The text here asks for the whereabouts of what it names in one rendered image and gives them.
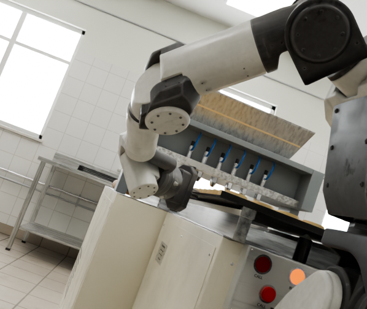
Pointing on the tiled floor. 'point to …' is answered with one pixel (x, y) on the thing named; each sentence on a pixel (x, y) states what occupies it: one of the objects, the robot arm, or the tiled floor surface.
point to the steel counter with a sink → (68, 163)
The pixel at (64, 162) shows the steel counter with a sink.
